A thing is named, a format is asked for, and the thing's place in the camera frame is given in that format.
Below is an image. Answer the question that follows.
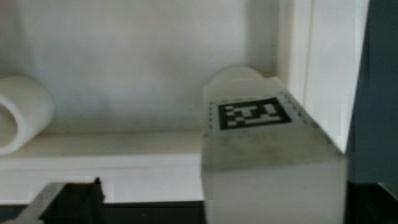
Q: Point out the white table leg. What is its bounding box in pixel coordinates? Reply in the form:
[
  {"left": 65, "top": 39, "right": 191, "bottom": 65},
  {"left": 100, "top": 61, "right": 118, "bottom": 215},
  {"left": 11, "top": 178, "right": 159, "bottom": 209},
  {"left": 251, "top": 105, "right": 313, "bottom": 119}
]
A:
[{"left": 201, "top": 66, "right": 347, "bottom": 224}]

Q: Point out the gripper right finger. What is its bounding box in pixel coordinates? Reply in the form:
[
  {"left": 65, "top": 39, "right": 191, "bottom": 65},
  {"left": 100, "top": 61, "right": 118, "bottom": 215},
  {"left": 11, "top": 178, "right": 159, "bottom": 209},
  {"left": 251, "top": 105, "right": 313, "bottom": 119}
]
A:
[{"left": 377, "top": 182, "right": 398, "bottom": 224}]

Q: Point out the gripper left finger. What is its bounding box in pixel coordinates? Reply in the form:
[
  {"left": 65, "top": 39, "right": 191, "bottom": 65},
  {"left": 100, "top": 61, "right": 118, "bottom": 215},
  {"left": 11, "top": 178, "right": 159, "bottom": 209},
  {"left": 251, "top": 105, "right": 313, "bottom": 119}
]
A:
[{"left": 11, "top": 178, "right": 105, "bottom": 224}]

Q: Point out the white square tabletop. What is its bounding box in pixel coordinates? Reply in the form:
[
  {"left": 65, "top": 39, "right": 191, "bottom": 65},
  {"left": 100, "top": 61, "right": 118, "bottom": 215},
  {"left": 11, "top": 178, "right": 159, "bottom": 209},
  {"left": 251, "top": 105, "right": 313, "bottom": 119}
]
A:
[{"left": 0, "top": 0, "right": 370, "bottom": 205}]

